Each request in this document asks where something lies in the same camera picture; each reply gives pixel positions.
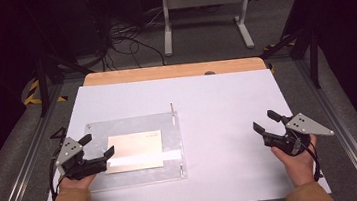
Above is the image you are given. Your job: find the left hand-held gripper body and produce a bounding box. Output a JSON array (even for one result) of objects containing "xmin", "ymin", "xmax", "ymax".
[{"xmin": 52, "ymin": 132, "xmax": 110, "ymax": 184}]

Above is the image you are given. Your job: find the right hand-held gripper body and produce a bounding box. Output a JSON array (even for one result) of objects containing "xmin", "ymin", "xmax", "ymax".
[{"xmin": 260, "ymin": 108, "xmax": 338, "ymax": 161}]

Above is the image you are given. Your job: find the photo card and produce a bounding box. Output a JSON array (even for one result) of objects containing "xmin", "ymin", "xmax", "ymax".
[{"xmin": 102, "ymin": 129, "xmax": 166, "ymax": 174}]

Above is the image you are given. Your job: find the person's left hand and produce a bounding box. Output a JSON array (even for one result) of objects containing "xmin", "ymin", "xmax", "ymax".
[{"xmin": 57, "ymin": 173, "xmax": 98, "ymax": 193}]

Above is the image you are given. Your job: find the person's right hand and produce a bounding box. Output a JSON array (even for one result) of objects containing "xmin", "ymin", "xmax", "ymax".
[{"xmin": 269, "ymin": 133, "xmax": 323, "ymax": 190}]

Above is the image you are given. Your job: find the white board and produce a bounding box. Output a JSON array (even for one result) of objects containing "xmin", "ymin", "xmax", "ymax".
[{"xmin": 29, "ymin": 61, "xmax": 332, "ymax": 201}]

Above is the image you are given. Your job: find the black metal stand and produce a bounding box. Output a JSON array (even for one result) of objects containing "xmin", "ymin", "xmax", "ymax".
[
  {"xmin": 21, "ymin": 0, "xmax": 98, "ymax": 119},
  {"xmin": 253, "ymin": 0, "xmax": 325, "ymax": 95}
]

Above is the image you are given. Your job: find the yellow black hazard tape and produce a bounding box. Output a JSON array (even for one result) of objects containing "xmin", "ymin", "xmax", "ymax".
[
  {"xmin": 262, "ymin": 36, "xmax": 298, "ymax": 52},
  {"xmin": 21, "ymin": 75, "xmax": 69, "ymax": 107}
]

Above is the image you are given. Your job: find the wooden table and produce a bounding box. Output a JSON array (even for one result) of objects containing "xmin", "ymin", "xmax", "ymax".
[{"xmin": 81, "ymin": 54, "xmax": 268, "ymax": 89}]

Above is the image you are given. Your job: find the white metal stand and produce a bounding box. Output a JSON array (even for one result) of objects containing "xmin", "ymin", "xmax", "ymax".
[{"xmin": 159, "ymin": 0, "xmax": 259, "ymax": 59}]

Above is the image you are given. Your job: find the left hand-held gripper black cable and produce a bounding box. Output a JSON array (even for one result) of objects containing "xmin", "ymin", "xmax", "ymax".
[{"xmin": 47, "ymin": 156, "xmax": 69, "ymax": 201}]

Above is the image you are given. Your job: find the hand-held gripper black cable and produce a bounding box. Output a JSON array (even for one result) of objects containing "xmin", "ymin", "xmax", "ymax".
[
  {"xmin": 299, "ymin": 139, "xmax": 325, "ymax": 184},
  {"xmin": 47, "ymin": 156, "xmax": 69, "ymax": 201}
]

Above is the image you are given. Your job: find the right hand-held gripper black cable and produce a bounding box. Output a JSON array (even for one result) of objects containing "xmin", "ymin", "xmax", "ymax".
[{"xmin": 299, "ymin": 139, "xmax": 325, "ymax": 184}]

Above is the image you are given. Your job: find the aluminium rail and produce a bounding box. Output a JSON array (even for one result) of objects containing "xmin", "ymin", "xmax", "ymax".
[
  {"xmin": 296, "ymin": 51, "xmax": 357, "ymax": 201},
  {"xmin": 0, "ymin": 80, "xmax": 77, "ymax": 201}
]

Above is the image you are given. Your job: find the bundle of black floor cables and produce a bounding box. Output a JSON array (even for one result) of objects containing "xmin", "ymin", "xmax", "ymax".
[{"xmin": 84, "ymin": 0, "xmax": 167, "ymax": 73}]

